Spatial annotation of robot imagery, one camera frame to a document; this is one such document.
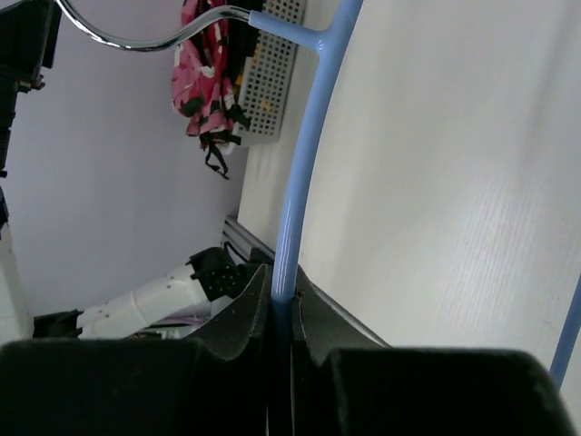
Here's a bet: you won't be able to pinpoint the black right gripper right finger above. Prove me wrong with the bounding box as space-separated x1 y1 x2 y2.
291 273 575 435

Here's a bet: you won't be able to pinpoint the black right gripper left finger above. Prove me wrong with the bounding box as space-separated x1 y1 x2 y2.
1 265 271 435

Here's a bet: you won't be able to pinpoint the pink camouflage trousers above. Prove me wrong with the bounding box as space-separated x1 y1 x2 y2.
172 19 251 178

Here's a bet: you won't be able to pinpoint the light blue hanger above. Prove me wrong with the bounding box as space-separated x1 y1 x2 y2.
54 0 581 436

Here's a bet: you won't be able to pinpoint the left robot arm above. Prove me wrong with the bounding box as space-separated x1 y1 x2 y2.
1 248 271 435

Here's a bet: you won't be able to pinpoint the white perforated basket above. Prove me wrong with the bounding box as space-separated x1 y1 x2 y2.
225 20 297 154

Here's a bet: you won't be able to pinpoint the aluminium mounting rail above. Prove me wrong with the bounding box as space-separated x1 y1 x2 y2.
221 215 274 263

